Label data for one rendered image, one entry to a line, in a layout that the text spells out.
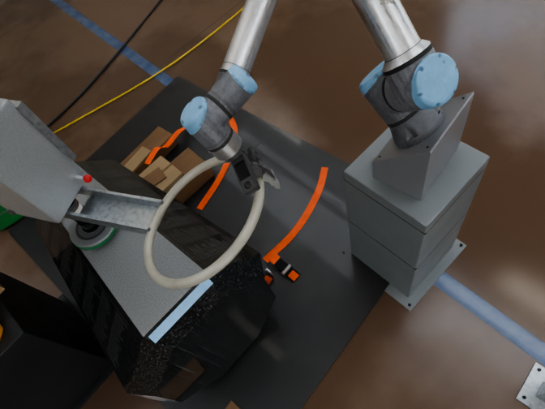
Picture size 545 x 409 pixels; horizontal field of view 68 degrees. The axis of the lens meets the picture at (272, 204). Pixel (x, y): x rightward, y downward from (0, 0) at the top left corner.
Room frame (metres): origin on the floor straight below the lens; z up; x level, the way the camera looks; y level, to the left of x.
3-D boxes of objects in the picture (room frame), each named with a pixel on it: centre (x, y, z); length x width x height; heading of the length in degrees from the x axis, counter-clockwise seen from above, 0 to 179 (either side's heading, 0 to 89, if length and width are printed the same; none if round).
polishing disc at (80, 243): (1.13, 0.76, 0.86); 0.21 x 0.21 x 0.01
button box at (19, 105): (1.18, 0.64, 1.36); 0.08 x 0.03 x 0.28; 54
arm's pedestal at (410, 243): (0.81, -0.58, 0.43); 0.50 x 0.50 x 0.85; 25
